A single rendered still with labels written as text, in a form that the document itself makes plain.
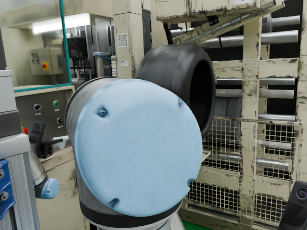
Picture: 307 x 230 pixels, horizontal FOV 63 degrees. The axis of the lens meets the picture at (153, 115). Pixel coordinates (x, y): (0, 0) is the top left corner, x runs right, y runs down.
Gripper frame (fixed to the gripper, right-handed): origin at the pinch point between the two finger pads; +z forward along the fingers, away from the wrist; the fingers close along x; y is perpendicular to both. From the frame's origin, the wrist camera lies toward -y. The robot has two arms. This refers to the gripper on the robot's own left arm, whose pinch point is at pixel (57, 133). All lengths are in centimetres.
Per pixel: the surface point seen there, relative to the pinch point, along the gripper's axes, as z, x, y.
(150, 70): 19, 39, -33
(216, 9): 53, 65, -68
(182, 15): 59, 45, -65
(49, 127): 13.6, -14.2, 3.0
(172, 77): 14, 51, -31
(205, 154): 49, 70, 17
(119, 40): 42, 13, -47
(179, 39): 75, 42, -52
